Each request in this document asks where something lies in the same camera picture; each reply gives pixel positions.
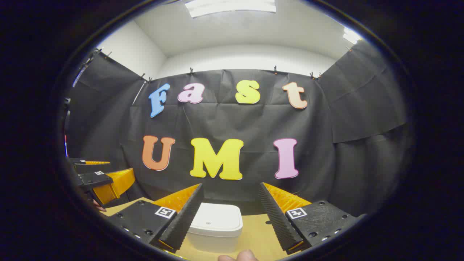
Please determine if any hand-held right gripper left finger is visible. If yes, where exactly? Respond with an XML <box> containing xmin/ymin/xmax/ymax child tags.
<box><xmin>105</xmin><ymin>183</ymin><xmax>204</xmax><ymax>253</ymax></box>

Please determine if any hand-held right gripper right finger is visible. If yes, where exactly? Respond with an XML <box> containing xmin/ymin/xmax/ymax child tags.
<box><xmin>258</xmin><ymin>182</ymin><xmax>366</xmax><ymax>255</ymax></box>

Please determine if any white desktop garbage bin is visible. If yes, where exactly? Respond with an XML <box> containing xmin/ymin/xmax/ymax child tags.
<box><xmin>187</xmin><ymin>202</ymin><xmax>243</xmax><ymax>253</ymax></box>

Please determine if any wooden desktop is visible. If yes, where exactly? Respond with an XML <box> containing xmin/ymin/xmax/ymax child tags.
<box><xmin>100</xmin><ymin>197</ymin><xmax>290</xmax><ymax>261</ymax></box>

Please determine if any thin white rod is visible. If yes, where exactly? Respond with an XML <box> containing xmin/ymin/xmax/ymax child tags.
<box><xmin>132</xmin><ymin>80</ymin><xmax>148</xmax><ymax>106</ymax></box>

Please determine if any black backdrop cloth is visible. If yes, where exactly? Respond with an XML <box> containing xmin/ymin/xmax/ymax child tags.
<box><xmin>65</xmin><ymin>40</ymin><xmax>415</xmax><ymax>218</ymax></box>

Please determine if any small ceiling light panel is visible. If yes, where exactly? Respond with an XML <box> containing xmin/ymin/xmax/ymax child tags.
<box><xmin>343</xmin><ymin>28</ymin><xmax>363</xmax><ymax>45</ymax></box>

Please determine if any large ceiling light panel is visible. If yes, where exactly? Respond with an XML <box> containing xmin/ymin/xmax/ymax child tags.
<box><xmin>185</xmin><ymin>0</ymin><xmax>277</xmax><ymax>18</ymax></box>

